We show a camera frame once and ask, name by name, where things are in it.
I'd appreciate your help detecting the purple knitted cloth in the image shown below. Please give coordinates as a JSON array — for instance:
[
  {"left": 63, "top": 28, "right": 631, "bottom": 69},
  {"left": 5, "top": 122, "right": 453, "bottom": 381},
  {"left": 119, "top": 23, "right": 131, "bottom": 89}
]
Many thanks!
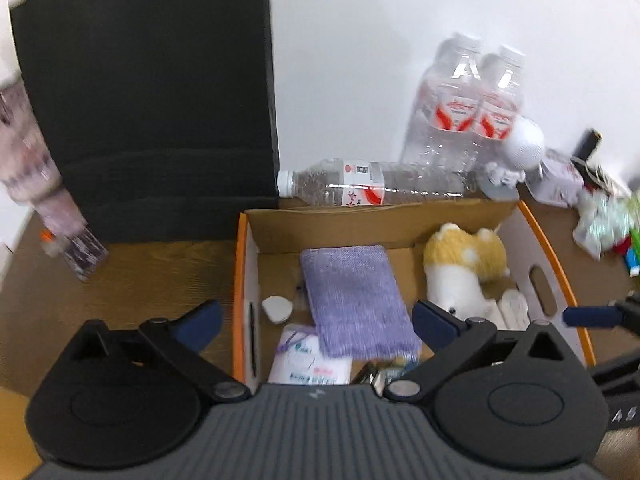
[{"left": 299, "top": 245, "right": 422, "bottom": 361}]

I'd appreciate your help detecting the yellow thermos jug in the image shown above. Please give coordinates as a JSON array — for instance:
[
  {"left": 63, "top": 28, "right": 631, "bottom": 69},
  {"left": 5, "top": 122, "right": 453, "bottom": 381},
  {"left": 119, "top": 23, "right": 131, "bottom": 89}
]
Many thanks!
[{"left": 0, "top": 387, "right": 41, "bottom": 480}]

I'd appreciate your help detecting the orange cardboard box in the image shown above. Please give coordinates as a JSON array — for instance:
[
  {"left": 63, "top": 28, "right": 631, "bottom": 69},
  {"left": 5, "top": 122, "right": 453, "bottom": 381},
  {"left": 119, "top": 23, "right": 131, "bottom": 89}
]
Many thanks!
[{"left": 232, "top": 200, "right": 577, "bottom": 388}]

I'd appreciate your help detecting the crumpled clear plastic bag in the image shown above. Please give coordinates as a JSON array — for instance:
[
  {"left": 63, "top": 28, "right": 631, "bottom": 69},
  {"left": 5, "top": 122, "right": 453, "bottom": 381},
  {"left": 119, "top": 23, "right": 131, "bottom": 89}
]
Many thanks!
[{"left": 573, "top": 188, "right": 637, "bottom": 260}]

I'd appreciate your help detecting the patterned flower vase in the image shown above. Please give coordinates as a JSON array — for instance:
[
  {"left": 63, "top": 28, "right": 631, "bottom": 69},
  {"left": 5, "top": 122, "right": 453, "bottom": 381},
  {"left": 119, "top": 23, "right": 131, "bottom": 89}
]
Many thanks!
[{"left": 1, "top": 77, "right": 108, "bottom": 281}]

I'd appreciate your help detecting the standing water bottle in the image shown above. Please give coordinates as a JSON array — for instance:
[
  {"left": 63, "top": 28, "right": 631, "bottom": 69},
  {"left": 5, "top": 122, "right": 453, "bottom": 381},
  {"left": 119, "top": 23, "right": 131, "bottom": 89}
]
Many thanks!
[
  {"left": 471, "top": 46, "right": 525, "bottom": 171},
  {"left": 400, "top": 32, "right": 480, "bottom": 172}
]

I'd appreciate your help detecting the left standing water bottle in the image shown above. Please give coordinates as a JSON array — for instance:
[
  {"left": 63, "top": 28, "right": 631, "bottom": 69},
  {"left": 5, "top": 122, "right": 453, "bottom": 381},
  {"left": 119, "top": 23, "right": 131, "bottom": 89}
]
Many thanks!
[{"left": 400, "top": 32, "right": 480, "bottom": 172}]

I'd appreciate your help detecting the green plastic package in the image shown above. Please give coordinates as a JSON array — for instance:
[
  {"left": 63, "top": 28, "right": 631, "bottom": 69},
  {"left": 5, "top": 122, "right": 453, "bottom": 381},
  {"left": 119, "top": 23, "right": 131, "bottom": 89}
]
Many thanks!
[{"left": 624, "top": 230, "right": 640, "bottom": 278}]

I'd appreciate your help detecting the white floral tin box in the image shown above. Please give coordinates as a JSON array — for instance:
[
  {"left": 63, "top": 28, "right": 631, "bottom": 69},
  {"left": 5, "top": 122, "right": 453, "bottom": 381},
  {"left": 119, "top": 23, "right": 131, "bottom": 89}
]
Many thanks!
[{"left": 525, "top": 148, "right": 584, "bottom": 208}]

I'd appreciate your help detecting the white astronaut speaker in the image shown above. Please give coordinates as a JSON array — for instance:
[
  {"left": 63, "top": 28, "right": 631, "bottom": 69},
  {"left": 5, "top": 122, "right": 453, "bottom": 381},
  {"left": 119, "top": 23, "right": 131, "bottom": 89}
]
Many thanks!
[{"left": 477, "top": 116, "right": 546, "bottom": 202}]

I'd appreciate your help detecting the black small bottle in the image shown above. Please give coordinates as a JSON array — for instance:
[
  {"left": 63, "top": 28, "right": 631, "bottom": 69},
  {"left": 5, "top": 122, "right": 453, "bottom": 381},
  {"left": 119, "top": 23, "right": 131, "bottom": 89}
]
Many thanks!
[{"left": 573, "top": 129, "right": 602, "bottom": 162}]

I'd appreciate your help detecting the yellow white plush toy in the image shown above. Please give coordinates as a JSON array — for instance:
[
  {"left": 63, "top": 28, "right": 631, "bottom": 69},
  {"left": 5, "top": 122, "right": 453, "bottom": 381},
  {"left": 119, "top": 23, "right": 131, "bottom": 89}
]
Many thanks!
[{"left": 423, "top": 222, "right": 508, "bottom": 328}]

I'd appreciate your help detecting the black paper bag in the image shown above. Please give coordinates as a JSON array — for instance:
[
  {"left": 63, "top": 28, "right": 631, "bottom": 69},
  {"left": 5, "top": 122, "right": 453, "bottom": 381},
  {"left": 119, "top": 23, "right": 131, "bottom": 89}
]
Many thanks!
[{"left": 10, "top": 0, "right": 279, "bottom": 242}]

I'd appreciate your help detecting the lying water bottle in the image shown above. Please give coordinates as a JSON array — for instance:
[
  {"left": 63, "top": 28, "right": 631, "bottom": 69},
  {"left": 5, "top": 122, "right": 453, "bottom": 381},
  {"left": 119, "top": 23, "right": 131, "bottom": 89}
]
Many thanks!
[{"left": 275, "top": 157, "right": 469, "bottom": 207}]

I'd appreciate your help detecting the white mask packet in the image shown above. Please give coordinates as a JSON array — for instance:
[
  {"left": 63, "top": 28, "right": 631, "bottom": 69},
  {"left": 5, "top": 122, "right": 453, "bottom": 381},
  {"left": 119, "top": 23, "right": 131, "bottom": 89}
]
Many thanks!
[{"left": 268, "top": 324, "right": 352, "bottom": 386}]

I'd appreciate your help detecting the right standing water bottle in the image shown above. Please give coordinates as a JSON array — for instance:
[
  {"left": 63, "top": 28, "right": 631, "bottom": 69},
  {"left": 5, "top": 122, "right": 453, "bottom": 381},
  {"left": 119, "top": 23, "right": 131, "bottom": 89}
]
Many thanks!
[{"left": 471, "top": 46, "right": 525, "bottom": 171}]

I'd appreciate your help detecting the white paper roll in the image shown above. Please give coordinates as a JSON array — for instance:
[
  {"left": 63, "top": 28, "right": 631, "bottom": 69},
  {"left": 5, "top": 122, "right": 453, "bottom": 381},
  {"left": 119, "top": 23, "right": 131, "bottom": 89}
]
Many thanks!
[{"left": 487, "top": 288, "right": 529, "bottom": 330}]

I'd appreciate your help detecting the red small toy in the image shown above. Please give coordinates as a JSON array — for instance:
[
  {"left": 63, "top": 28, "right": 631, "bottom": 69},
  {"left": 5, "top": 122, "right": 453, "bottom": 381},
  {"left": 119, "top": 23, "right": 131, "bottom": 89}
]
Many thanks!
[{"left": 612, "top": 235, "right": 632, "bottom": 257}]

